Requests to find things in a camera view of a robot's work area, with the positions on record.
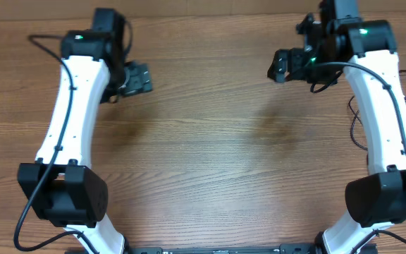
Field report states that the thin black cable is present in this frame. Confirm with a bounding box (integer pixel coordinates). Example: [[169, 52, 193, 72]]
[[346, 95, 369, 152]]

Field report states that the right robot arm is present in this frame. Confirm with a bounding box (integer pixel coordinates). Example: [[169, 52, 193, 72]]
[[267, 1, 406, 253]]

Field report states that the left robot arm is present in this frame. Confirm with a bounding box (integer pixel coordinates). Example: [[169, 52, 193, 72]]
[[17, 8, 153, 253]]

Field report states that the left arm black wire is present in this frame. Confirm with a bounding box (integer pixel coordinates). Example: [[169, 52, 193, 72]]
[[13, 19, 134, 254]]

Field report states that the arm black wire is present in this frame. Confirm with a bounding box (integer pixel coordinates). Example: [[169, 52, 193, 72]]
[[308, 20, 406, 254], [13, 19, 134, 254]]

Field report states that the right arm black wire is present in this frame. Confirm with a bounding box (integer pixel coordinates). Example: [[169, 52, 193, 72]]
[[308, 20, 406, 254]]

